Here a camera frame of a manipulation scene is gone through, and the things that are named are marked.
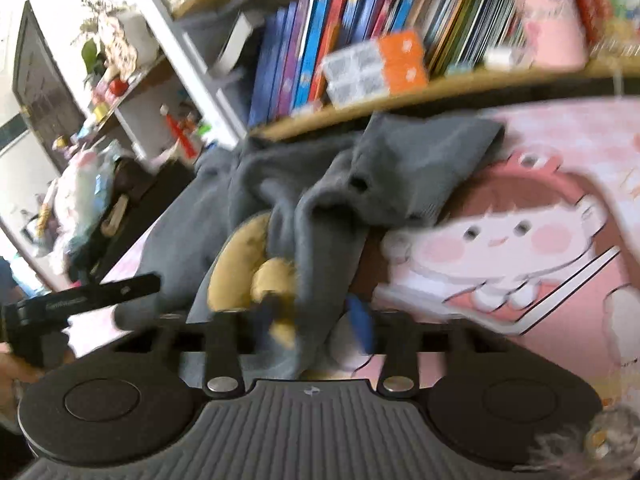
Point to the red figurine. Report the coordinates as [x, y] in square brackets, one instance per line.
[182, 135]

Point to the thick white book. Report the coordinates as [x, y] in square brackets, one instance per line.
[235, 45]

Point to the dark framed screen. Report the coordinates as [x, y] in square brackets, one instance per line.
[45, 90]

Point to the white charger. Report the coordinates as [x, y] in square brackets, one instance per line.
[507, 58]

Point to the pink cylinder container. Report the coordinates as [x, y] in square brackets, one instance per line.
[545, 10]

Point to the wooden bookshelf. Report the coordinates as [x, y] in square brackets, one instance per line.
[450, 92]

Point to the grey sweater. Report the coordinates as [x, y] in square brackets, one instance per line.
[310, 200]

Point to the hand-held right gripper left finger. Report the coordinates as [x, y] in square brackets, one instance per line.
[222, 340]

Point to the pink printed desk mat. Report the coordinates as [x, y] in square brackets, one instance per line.
[550, 185]

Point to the dark bag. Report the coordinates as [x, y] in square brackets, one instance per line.
[135, 195]

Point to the person's left hand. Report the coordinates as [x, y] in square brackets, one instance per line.
[15, 375]

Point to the white vase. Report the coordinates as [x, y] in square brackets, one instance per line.
[137, 35]

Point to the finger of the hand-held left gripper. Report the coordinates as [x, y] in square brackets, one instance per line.
[130, 290]

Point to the row of colourful books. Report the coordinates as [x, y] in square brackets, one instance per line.
[310, 50]

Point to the fluffy beige garment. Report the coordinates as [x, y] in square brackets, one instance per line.
[615, 435]

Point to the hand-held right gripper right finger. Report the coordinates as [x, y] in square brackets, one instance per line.
[360, 325]

